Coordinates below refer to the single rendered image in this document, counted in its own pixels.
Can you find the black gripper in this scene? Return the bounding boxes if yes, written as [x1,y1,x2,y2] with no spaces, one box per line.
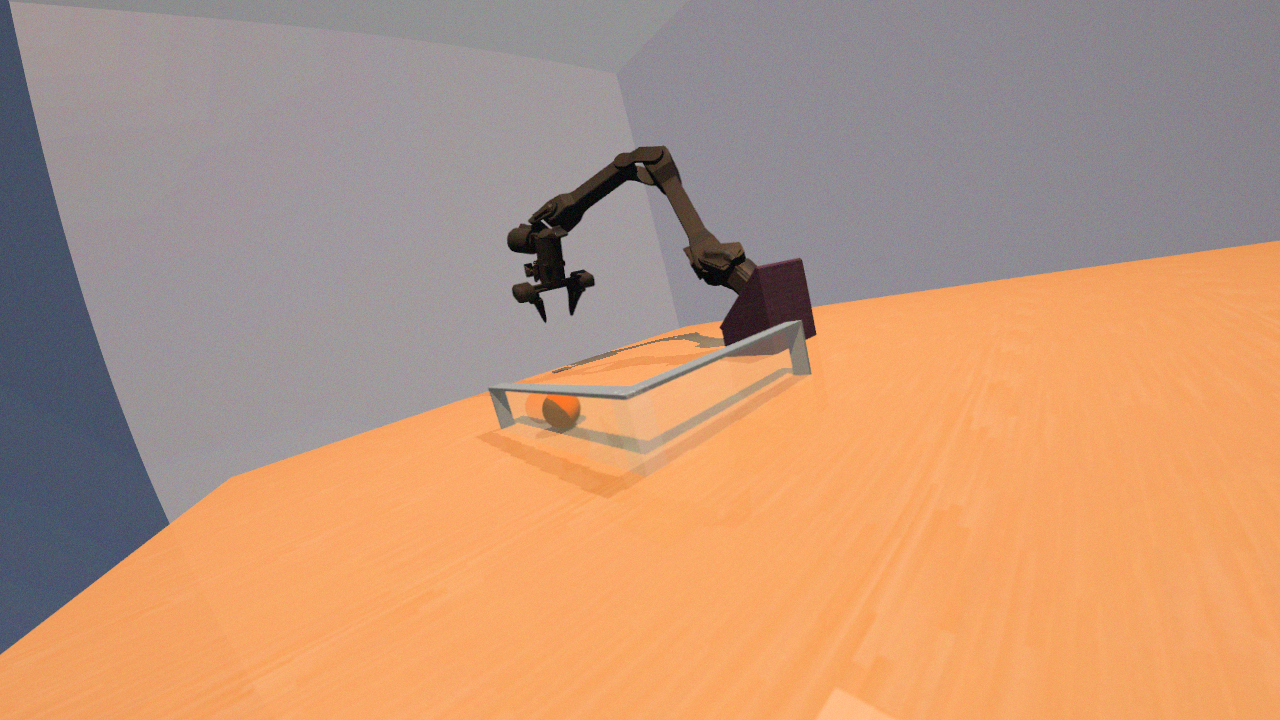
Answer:
[512,256,594,322]

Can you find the clear low glass walls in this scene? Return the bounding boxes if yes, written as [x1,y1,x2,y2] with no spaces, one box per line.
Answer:
[490,324,810,477]

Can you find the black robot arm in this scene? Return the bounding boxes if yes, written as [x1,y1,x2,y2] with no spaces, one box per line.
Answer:
[507,145,756,295]

